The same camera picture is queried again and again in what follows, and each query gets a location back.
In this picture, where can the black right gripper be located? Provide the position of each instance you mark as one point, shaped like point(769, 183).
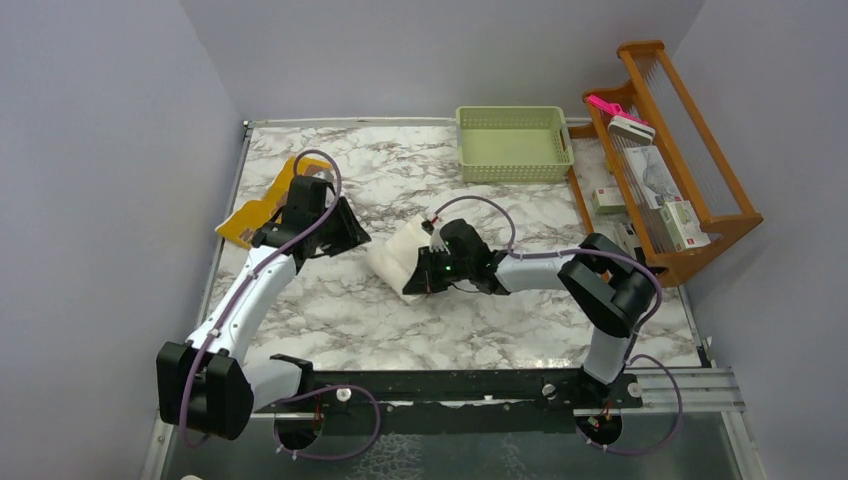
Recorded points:
point(423, 279)

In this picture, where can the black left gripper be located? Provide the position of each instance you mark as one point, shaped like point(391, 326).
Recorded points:
point(353, 233)

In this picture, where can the white towel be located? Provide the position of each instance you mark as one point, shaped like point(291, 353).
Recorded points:
point(394, 260)

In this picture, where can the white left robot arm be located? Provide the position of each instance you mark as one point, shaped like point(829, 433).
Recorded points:
point(203, 384)

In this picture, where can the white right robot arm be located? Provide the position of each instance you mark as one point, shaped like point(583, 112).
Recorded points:
point(615, 292)

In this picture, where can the yellow bear towel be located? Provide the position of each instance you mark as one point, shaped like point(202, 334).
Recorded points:
point(241, 225)

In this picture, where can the green plastic basket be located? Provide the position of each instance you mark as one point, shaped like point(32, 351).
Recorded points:
point(513, 144)

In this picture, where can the small white green box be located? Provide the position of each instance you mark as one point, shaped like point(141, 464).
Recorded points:
point(608, 200)

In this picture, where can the wooden rack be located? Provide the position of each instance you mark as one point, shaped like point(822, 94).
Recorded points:
point(655, 93)

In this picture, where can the clear plastic package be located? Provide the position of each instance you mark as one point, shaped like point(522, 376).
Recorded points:
point(652, 175)

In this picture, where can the pink clip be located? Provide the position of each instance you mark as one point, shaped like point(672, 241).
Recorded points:
point(612, 108)

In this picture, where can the white grey box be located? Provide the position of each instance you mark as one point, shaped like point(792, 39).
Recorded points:
point(633, 130)

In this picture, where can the white green box upper shelf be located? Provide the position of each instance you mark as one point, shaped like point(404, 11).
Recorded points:
point(683, 226)

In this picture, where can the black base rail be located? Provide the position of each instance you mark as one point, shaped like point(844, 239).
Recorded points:
point(434, 402)

